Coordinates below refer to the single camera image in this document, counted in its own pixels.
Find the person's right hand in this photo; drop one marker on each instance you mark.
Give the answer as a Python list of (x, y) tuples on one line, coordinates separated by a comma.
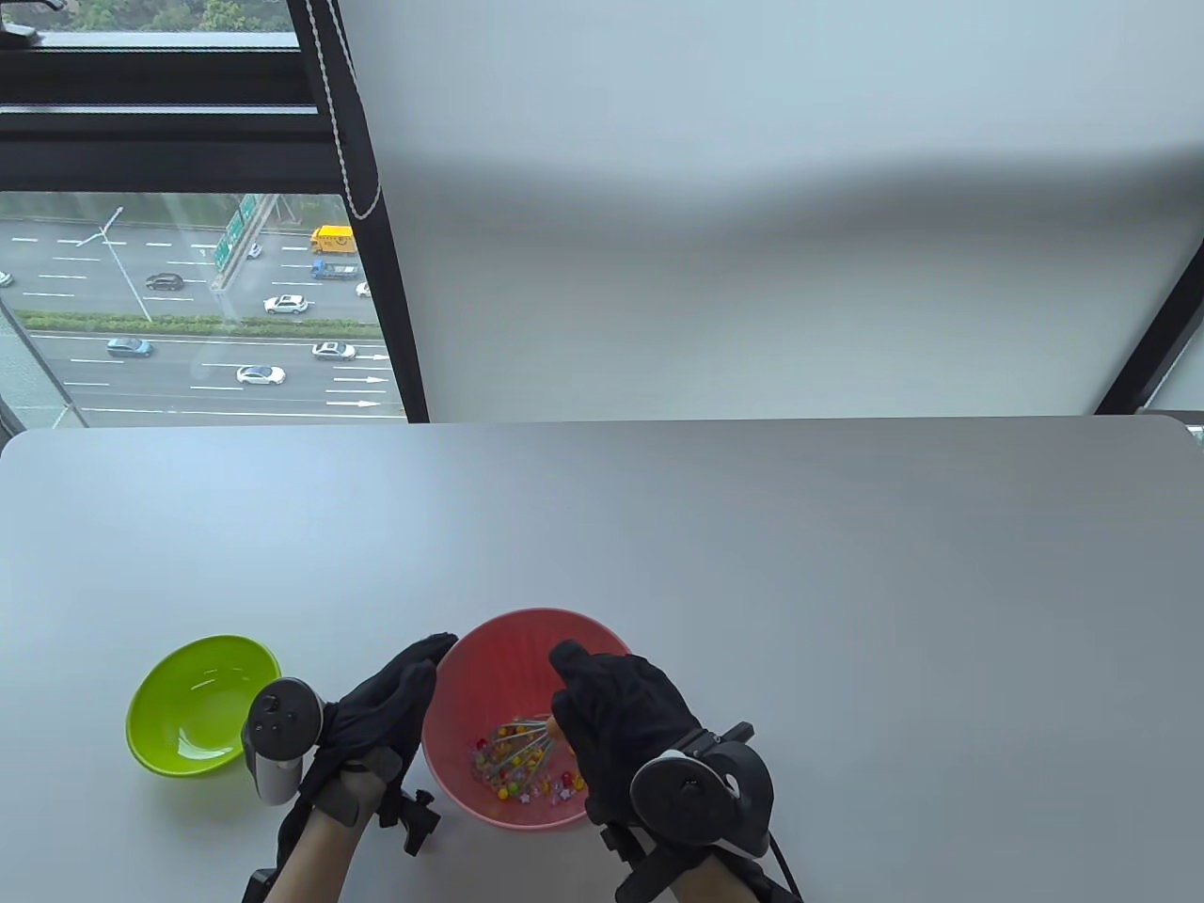
[(630, 715)]

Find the person's left hand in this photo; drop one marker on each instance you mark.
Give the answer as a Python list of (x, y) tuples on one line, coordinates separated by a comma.
[(376, 705)]

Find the pile of plastic decorations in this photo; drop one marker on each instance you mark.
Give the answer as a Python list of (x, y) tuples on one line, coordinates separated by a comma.
[(527, 776)]

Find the pink salad bowl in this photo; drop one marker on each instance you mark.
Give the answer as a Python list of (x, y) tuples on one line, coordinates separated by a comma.
[(499, 668)]

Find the small green plastic bowl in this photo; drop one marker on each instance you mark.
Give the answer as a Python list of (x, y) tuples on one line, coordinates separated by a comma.
[(188, 696)]

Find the person's left forearm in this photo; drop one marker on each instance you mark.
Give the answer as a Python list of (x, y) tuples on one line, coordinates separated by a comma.
[(310, 856)]

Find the person's right forearm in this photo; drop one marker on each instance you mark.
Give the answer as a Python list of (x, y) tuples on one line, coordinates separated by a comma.
[(710, 884)]

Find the left wrist tracking controller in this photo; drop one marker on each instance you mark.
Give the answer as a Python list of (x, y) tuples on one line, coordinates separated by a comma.
[(277, 724)]

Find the wrist tracking controller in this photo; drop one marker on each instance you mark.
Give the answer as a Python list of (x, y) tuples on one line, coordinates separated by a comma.
[(701, 800), (277, 724)]

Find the right wrist tracking controller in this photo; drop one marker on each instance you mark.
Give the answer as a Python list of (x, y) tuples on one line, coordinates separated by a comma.
[(701, 800)]

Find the white roller blind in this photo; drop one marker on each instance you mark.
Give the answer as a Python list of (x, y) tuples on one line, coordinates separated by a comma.
[(752, 235)]

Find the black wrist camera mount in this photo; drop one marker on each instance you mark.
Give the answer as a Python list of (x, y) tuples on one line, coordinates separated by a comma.
[(414, 820)]

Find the black window frame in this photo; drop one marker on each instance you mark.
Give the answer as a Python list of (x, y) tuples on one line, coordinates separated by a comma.
[(141, 127)]

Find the black slanted window post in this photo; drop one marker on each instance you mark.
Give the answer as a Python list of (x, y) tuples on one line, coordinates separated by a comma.
[(1157, 339)]

